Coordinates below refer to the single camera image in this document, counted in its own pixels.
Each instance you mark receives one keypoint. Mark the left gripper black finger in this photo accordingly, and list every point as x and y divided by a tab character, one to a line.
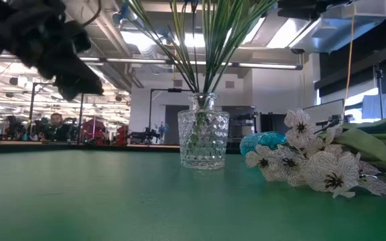
67	96
79	82

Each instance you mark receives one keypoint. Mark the clear textured glass vase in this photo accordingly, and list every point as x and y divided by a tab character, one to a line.
203	140

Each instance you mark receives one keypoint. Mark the teal blue glass vase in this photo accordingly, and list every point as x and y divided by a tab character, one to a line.
263	139

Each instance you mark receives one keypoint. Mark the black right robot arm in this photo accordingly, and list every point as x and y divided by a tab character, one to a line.
307	8

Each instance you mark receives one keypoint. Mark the black background robot arm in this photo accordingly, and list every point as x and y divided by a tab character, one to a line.
142	135

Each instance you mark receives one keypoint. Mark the background blue flowers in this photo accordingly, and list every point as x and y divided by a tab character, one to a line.
162	129

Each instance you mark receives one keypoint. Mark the person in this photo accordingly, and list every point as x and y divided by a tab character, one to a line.
57	125

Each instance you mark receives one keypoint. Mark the red background machine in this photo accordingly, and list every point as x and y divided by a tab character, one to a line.
92	129

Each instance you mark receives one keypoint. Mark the grey door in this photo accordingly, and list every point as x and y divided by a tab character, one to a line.
172	120

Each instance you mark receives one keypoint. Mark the green table mat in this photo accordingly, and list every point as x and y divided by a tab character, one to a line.
146	207

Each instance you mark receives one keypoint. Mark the grey cabinet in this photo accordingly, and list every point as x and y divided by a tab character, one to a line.
243	115

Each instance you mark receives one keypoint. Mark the black upright panel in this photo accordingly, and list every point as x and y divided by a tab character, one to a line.
273	122

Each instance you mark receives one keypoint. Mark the white whiteboard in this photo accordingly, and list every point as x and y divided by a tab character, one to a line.
327	108

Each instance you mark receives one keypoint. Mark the black light stand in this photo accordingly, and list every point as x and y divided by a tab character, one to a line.
378	72

